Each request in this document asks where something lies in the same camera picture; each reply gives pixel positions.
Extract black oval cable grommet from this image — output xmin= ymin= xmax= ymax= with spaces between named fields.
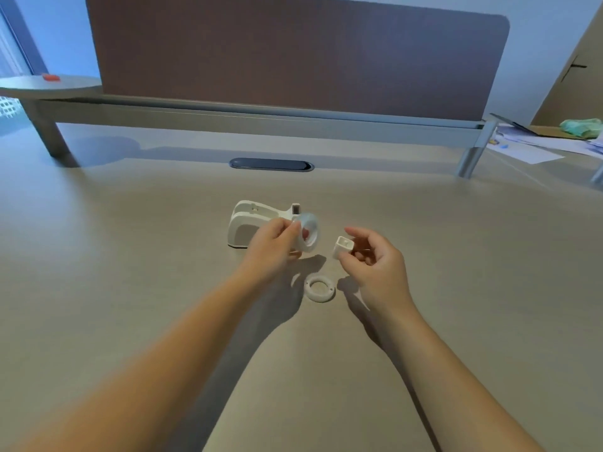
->
xmin=229 ymin=158 xmax=315 ymax=173

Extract white plastic spool core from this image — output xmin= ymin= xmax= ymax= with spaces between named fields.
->
xmin=332 ymin=236 xmax=355 ymax=261

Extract person's right forearm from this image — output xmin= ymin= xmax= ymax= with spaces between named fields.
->
xmin=372 ymin=299 xmax=547 ymax=452

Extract white plastic ring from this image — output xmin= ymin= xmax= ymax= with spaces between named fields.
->
xmin=304 ymin=274 xmax=337 ymax=304

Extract dark flat folder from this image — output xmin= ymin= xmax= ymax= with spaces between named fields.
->
xmin=489 ymin=113 xmax=539 ymax=136

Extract window with blinds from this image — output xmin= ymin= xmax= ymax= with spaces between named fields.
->
xmin=0 ymin=4 xmax=48 ymax=137

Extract brown cardboard board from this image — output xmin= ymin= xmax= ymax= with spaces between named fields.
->
xmin=531 ymin=3 xmax=603 ymax=139

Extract white paper sheets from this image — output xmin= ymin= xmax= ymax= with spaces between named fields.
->
xmin=484 ymin=123 xmax=603 ymax=166

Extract person's left forearm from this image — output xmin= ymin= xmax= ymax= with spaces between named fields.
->
xmin=13 ymin=270 xmax=264 ymax=452

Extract person's right hand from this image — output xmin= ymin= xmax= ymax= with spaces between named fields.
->
xmin=337 ymin=226 xmax=416 ymax=312

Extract clear tape roll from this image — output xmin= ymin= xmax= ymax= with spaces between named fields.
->
xmin=291 ymin=213 xmax=321 ymax=254

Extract grey desk shelf rail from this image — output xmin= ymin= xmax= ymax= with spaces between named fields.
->
xmin=0 ymin=74 xmax=498 ymax=180

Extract person's left hand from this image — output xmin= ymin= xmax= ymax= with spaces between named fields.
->
xmin=243 ymin=217 xmax=303 ymax=284

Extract green crumpled cloth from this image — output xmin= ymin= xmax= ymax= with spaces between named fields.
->
xmin=559 ymin=118 xmax=603 ymax=140

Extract white tape dispenser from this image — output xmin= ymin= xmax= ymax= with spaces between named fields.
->
xmin=227 ymin=200 xmax=302 ymax=250

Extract brown desk divider panel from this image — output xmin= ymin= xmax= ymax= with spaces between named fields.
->
xmin=84 ymin=0 xmax=511 ymax=122

